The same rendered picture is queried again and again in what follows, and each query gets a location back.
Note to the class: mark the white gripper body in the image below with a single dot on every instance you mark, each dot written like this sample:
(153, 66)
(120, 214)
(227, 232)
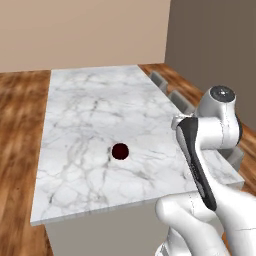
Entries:
(176, 122)

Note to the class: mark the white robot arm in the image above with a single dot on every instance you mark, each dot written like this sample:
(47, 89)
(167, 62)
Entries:
(216, 133)

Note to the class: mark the grey stool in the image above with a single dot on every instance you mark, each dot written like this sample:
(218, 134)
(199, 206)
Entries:
(158, 80)
(234, 157)
(181, 100)

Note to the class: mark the dark red mug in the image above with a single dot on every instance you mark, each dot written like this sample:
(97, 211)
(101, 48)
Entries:
(120, 151)

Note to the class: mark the grey kitchen island base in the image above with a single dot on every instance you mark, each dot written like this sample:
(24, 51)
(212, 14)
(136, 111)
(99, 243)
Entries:
(106, 230)

